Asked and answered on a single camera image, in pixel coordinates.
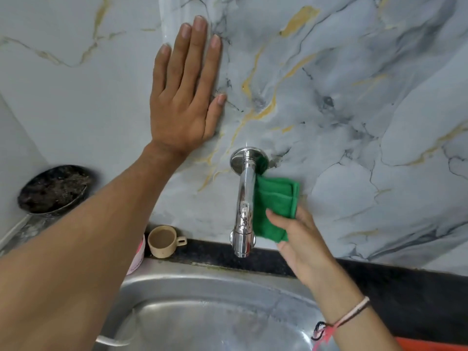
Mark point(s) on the person's left forearm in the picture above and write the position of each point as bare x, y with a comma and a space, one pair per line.
84, 252

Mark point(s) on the person's left middle finger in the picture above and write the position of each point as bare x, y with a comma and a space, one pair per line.
195, 54

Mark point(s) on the person's left little finger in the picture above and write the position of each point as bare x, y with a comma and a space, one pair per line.
161, 69

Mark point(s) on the beige plastic cup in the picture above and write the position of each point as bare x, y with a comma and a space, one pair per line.
162, 243

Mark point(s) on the green cleaning cloth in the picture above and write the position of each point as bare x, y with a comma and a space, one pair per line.
272, 199

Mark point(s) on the stainless steel sink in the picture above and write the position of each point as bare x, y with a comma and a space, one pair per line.
219, 310

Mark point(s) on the person's right thumb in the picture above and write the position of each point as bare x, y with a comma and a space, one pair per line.
284, 249

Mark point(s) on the orange plastic object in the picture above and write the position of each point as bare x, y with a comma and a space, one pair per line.
435, 345

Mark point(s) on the person's left hand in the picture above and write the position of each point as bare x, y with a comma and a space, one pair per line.
175, 113

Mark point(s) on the person's left thumb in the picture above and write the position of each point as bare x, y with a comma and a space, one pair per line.
215, 115

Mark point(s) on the chrome wall faucet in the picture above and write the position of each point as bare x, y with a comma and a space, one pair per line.
243, 193

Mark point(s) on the person's right forearm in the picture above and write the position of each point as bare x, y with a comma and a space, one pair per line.
351, 318

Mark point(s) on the person's right hand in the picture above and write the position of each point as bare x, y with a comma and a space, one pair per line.
307, 248

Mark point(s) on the pink plastic container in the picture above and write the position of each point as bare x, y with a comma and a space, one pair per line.
137, 257

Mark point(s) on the dark round pan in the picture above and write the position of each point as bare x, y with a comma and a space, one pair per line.
55, 190

